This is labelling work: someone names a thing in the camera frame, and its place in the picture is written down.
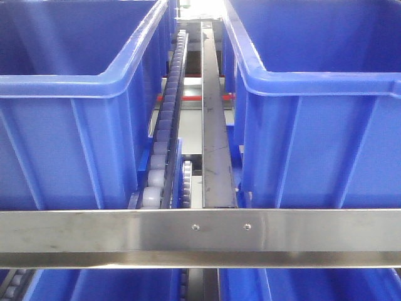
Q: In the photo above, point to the blue bin shelf centre-left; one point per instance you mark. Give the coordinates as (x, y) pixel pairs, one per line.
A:
(79, 80)

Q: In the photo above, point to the lower roller conveyor track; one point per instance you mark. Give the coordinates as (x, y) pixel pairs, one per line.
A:
(16, 283)

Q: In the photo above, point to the lower left blue bin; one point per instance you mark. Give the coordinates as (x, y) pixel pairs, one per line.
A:
(105, 284)

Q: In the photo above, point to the grey roller conveyor track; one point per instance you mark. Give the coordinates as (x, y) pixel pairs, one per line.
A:
(161, 178)

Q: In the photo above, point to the dark steel divider rail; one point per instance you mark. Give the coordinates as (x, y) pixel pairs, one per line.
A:
(218, 190)

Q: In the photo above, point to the stainless steel shelf rack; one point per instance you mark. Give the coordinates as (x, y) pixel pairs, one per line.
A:
(201, 238)

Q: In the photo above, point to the blue bin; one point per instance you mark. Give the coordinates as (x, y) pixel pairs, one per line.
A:
(309, 284)
(105, 284)

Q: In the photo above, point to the lower right blue bin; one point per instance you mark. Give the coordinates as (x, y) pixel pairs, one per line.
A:
(309, 284)

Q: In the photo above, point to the blue bin shelf centre-right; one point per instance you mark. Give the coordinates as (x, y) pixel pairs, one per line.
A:
(317, 87)

